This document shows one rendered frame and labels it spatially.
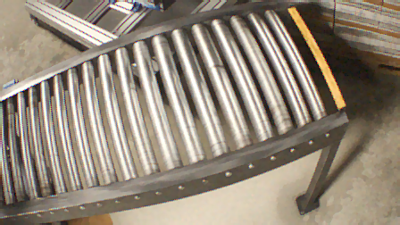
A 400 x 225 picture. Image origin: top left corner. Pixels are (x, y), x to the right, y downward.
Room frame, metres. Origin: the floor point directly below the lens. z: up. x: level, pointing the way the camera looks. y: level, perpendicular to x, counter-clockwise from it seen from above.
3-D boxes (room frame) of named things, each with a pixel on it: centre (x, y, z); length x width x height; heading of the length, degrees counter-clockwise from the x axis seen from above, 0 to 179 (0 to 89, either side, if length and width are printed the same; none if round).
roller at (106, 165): (0.79, 0.31, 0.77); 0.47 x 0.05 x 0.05; 9
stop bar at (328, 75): (0.90, -0.41, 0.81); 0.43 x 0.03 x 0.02; 9
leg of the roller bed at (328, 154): (0.66, -0.43, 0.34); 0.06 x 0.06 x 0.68; 9
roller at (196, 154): (0.83, 0.06, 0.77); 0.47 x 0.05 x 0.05; 9
